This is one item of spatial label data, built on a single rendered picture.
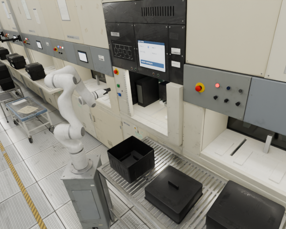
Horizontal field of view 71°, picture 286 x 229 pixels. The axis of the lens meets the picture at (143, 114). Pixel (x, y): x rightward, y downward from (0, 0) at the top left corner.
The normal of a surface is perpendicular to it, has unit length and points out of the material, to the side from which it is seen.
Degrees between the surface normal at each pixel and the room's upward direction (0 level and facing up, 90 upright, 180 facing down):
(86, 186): 90
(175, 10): 90
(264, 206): 0
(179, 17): 90
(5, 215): 0
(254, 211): 0
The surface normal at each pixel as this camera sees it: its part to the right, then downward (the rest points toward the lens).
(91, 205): -0.03, 0.51
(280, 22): -0.72, 0.40
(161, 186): -0.08, -0.86
